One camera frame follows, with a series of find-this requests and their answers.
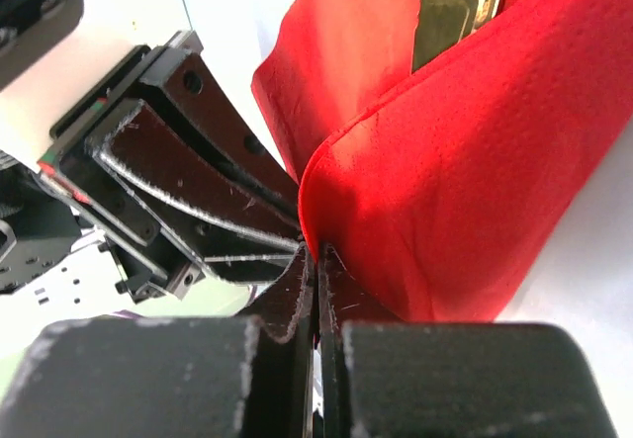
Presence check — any gold knife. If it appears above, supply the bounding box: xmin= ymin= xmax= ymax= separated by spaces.
xmin=412 ymin=0 xmax=501 ymax=71

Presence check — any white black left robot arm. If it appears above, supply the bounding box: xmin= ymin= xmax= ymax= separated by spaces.
xmin=1 ymin=0 xmax=301 ymax=302

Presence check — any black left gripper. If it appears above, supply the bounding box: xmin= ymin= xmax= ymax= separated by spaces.
xmin=39 ymin=30 xmax=301 ymax=303

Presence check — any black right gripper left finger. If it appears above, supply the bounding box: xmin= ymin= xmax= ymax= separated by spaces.
xmin=0 ymin=242 xmax=316 ymax=438

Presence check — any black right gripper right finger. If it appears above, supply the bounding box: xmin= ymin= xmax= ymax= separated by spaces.
xmin=316 ymin=246 xmax=615 ymax=437

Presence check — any red paper napkin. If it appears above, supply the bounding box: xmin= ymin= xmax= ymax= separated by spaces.
xmin=251 ymin=0 xmax=632 ymax=321

